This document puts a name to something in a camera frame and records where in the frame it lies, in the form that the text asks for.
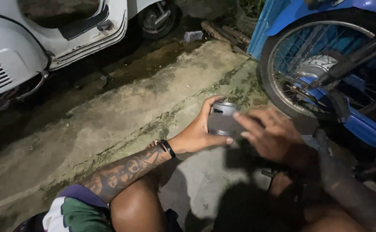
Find person's right hand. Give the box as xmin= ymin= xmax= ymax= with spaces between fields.
xmin=233 ymin=108 xmax=308 ymax=165

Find person's left hand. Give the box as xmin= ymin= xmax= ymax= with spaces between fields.
xmin=169 ymin=95 xmax=234 ymax=154

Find silver metal piston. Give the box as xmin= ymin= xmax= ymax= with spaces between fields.
xmin=208 ymin=101 xmax=242 ymax=137

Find dark grey sandpaper strip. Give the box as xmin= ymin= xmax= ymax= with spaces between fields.
xmin=207 ymin=112 xmax=251 ymax=134

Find black wristband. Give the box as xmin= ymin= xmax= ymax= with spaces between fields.
xmin=159 ymin=139 xmax=177 ymax=159

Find pile of wooden sticks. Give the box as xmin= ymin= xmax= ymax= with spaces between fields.
xmin=200 ymin=21 xmax=252 ymax=56

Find old tyre planter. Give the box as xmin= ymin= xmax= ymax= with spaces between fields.
xmin=235 ymin=0 xmax=266 ymax=37

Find grey stone block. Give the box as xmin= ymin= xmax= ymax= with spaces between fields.
xmin=183 ymin=30 xmax=204 ymax=44

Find blue motorcycle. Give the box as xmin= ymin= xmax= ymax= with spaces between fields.
xmin=247 ymin=0 xmax=376 ymax=162

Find person's left leg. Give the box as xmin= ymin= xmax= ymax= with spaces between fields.
xmin=110 ymin=139 xmax=183 ymax=232

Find multicolour shorts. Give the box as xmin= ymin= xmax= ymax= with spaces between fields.
xmin=12 ymin=184 xmax=183 ymax=232

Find white scooter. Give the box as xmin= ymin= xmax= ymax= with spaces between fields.
xmin=0 ymin=0 xmax=183 ymax=112

